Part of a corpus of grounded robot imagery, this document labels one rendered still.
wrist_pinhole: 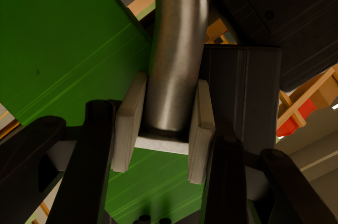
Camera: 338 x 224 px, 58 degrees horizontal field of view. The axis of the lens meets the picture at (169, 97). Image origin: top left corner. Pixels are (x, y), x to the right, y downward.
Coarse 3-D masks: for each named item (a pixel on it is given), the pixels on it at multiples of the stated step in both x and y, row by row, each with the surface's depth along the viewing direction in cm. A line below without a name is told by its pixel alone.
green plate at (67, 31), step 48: (0, 0) 19; (48, 0) 19; (96, 0) 19; (0, 48) 21; (48, 48) 20; (96, 48) 20; (144, 48) 20; (0, 96) 22; (48, 96) 22; (96, 96) 21; (144, 192) 24; (192, 192) 24
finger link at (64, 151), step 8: (120, 104) 16; (72, 128) 13; (80, 128) 13; (64, 136) 12; (72, 136) 12; (56, 144) 12; (64, 144) 12; (72, 144) 12; (112, 144) 13; (48, 152) 12; (56, 152) 12; (64, 152) 12; (112, 152) 13; (40, 160) 12; (48, 160) 12; (56, 160) 12; (64, 160) 12; (40, 168) 12; (48, 168) 12; (56, 168) 12; (64, 168) 12
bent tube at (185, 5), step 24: (168, 0) 16; (192, 0) 16; (168, 24) 16; (192, 24) 16; (168, 48) 16; (192, 48) 16; (168, 72) 17; (192, 72) 17; (168, 96) 17; (192, 96) 18; (144, 120) 19; (168, 120) 18; (144, 144) 18; (168, 144) 18
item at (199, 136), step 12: (204, 84) 18; (204, 96) 16; (192, 108) 19; (204, 108) 15; (192, 120) 17; (204, 120) 14; (192, 132) 16; (204, 132) 13; (192, 144) 15; (204, 144) 13; (192, 156) 14; (204, 156) 13; (192, 168) 14; (204, 168) 14; (192, 180) 14
